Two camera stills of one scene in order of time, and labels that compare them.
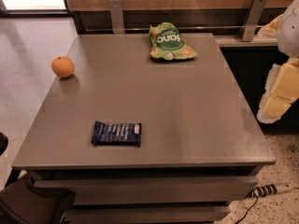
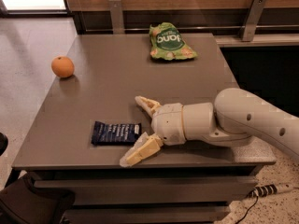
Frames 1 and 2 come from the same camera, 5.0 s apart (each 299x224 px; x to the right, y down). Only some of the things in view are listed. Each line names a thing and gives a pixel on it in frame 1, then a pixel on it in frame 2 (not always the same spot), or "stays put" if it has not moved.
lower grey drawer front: (147, 214) stays put
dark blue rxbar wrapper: (116, 133) stays put
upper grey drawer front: (154, 191) stays put
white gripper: (290, 32) to (168, 123)
